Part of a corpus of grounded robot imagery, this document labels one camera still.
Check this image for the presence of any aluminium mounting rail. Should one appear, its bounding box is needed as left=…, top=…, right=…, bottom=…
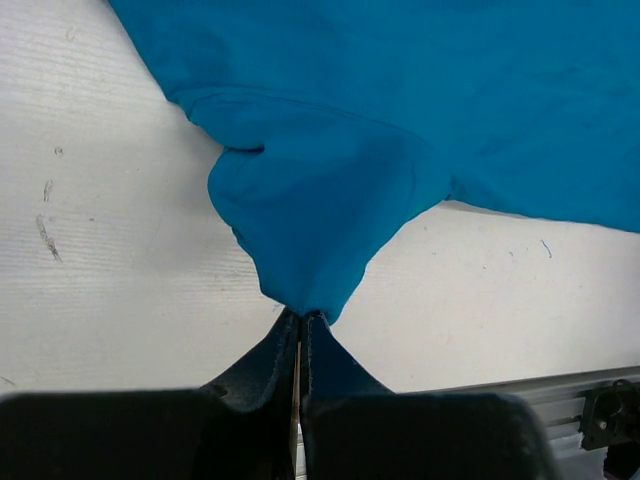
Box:
left=295, top=367, right=639, bottom=479

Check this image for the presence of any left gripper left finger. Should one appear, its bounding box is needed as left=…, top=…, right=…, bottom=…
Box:
left=1, top=310, right=299, bottom=479

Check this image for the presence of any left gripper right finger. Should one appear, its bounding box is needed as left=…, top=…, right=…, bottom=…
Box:
left=300, top=313, right=558, bottom=479

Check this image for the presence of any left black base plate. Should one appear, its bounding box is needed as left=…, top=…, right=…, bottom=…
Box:
left=579, top=379, right=639, bottom=479

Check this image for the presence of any blue t shirt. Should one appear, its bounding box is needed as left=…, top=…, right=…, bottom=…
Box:
left=112, top=1, right=639, bottom=321

